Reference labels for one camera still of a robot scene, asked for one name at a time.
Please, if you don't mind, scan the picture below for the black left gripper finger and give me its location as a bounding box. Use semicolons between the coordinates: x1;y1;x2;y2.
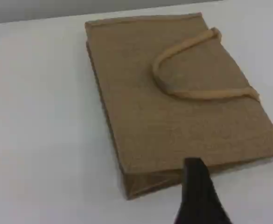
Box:
175;158;231;224

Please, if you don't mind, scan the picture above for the brown jute tote bag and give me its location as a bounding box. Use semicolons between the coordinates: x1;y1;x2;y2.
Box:
84;12;273;201

